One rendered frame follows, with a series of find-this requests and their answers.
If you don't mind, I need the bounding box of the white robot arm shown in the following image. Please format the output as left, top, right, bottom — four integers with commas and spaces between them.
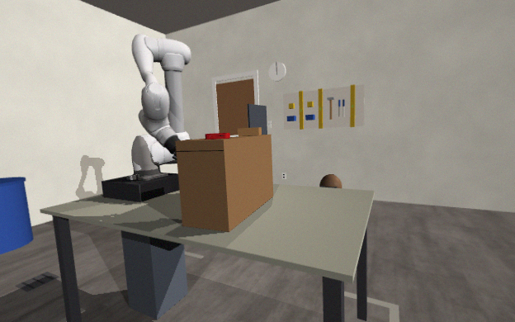
126, 34, 191, 181

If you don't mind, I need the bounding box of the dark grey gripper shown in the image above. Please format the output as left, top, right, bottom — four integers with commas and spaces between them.
164, 136, 179, 160

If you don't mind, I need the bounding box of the red rectangular tin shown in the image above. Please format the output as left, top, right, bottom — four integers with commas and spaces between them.
206, 133, 230, 140

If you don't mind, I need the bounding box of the brown wooden tool chest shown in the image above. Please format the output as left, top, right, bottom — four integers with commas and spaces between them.
175, 135, 273, 232

